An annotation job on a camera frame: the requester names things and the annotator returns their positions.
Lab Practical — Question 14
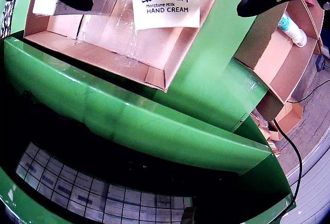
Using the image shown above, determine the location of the small black box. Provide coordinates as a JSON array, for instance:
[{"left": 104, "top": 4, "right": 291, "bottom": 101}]
[{"left": 316, "top": 53, "right": 327, "bottom": 72}]

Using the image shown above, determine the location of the green metal shelf rack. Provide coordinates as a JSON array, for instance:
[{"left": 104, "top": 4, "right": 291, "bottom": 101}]
[{"left": 0, "top": 37, "right": 297, "bottom": 224}]

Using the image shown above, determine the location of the shallow cardboard tray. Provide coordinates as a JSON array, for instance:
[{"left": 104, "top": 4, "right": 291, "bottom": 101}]
[{"left": 23, "top": 0, "right": 229, "bottom": 93}]

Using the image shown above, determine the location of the white teal bottle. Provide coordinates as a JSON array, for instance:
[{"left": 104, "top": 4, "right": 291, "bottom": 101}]
[{"left": 277, "top": 12, "right": 307, "bottom": 47}]

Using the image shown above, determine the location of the black power cable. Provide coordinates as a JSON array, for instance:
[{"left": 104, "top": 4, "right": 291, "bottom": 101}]
[{"left": 273, "top": 119, "right": 303, "bottom": 209}]

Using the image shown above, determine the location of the white hand cream box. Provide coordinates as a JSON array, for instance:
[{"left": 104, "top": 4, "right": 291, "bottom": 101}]
[{"left": 130, "top": 0, "right": 201, "bottom": 30}]

